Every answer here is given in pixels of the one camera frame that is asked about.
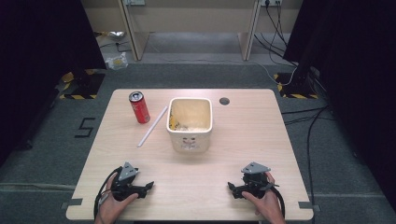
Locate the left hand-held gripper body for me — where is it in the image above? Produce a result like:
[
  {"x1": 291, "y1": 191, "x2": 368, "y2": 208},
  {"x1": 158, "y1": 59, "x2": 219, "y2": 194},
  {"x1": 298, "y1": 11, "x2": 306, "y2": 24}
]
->
[{"x1": 110, "y1": 161, "x2": 148, "y2": 202}]

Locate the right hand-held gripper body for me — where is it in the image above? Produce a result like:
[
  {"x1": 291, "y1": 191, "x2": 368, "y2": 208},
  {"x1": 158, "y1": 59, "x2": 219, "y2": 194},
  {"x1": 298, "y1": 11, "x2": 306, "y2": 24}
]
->
[{"x1": 238, "y1": 161, "x2": 280, "y2": 200}]

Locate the person's left hand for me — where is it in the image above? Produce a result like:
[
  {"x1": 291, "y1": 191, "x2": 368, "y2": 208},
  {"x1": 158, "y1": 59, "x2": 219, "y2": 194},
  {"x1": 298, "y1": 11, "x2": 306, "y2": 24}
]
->
[{"x1": 94, "y1": 175, "x2": 140, "y2": 224}]

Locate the person's right hand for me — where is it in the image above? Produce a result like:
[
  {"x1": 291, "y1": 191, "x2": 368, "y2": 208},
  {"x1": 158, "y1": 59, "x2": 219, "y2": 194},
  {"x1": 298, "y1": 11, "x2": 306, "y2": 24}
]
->
[{"x1": 241, "y1": 172, "x2": 287, "y2": 224}]

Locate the grey tape strip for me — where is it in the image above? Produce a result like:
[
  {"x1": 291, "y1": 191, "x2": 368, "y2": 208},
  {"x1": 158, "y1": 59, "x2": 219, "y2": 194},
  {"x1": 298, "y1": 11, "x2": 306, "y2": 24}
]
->
[
  {"x1": 297, "y1": 201, "x2": 321, "y2": 213},
  {"x1": 60, "y1": 198, "x2": 84, "y2": 210}
]

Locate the white straw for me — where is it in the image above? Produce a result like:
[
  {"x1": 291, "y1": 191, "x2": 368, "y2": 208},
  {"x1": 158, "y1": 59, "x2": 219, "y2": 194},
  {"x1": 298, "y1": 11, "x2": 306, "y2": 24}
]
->
[{"x1": 136, "y1": 105, "x2": 169, "y2": 148}]

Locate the cream square bin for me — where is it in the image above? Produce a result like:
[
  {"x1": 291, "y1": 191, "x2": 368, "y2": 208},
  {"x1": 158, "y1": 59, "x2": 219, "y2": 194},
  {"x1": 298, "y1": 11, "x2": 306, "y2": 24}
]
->
[{"x1": 165, "y1": 96, "x2": 214, "y2": 154}]

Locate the yellow wrapper scrap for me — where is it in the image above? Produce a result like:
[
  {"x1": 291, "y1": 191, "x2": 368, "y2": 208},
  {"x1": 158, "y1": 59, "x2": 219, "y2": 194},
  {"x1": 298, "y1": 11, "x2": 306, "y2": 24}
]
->
[{"x1": 168, "y1": 115, "x2": 182, "y2": 132}]

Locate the white crumpled paper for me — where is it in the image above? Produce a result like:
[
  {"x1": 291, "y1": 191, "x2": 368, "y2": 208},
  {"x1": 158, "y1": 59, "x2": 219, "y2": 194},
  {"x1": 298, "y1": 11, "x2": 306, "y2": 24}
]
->
[{"x1": 180, "y1": 122, "x2": 209, "y2": 133}]

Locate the red drink can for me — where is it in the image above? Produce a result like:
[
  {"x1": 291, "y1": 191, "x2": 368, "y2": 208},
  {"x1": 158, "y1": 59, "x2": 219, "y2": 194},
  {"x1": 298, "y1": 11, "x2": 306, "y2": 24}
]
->
[{"x1": 128, "y1": 91, "x2": 151, "y2": 125}]

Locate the black stand base hazard tape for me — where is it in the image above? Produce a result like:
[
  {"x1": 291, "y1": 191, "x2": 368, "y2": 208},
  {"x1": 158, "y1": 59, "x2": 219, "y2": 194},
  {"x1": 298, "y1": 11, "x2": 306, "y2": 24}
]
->
[
  {"x1": 58, "y1": 68, "x2": 106, "y2": 101},
  {"x1": 273, "y1": 71, "x2": 321, "y2": 100}
]

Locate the crumpled clear plastic bag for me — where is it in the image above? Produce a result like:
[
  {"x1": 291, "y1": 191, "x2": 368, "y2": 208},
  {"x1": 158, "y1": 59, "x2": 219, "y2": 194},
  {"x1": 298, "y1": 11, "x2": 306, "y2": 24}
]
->
[{"x1": 105, "y1": 51, "x2": 129, "y2": 71}]

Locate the black curtain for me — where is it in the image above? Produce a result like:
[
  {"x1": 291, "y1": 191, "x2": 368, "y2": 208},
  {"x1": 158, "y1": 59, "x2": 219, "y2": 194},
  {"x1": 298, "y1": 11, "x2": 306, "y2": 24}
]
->
[
  {"x1": 0, "y1": 0, "x2": 107, "y2": 167},
  {"x1": 282, "y1": 0, "x2": 396, "y2": 214}
]

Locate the crumpled silver foil bag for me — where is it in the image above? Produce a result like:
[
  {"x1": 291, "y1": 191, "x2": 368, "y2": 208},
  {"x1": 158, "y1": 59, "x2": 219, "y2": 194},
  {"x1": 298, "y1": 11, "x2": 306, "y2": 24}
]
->
[{"x1": 93, "y1": 30, "x2": 126, "y2": 42}]

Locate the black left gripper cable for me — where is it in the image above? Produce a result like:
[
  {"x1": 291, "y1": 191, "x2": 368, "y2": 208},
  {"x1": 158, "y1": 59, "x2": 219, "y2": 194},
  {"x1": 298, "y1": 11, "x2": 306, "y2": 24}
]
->
[{"x1": 92, "y1": 166, "x2": 124, "y2": 220}]

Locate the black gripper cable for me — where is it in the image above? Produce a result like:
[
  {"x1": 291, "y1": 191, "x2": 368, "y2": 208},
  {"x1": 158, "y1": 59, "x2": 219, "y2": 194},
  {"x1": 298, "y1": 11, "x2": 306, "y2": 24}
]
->
[
  {"x1": 92, "y1": 166, "x2": 124, "y2": 220},
  {"x1": 270, "y1": 186, "x2": 287, "y2": 219}
]

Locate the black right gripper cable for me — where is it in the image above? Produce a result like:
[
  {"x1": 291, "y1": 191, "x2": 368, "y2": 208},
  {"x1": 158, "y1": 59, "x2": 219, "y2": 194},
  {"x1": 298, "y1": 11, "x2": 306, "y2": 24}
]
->
[{"x1": 270, "y1": 186, "x2": 287, "y2": 219}]

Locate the long black floor cable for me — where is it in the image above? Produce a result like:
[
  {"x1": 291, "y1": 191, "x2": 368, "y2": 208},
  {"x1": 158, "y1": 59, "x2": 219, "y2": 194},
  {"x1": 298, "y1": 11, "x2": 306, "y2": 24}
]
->
[{"x1": 305, "y1": 106, "x2": 329, "y2": 224}]

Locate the thin black cable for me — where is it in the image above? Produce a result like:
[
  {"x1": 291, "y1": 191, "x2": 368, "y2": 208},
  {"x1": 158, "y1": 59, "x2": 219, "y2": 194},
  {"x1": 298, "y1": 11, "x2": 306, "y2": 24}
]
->
[{"x1": 98, "y1": 40, "x2": 133, "y2": 53}]

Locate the black cable bundle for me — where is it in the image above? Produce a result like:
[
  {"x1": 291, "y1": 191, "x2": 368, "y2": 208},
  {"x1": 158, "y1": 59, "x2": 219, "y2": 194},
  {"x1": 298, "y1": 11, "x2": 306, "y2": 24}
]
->
[{"x1": 253, "y1": 3, "x2": 299, "y2": 67}]

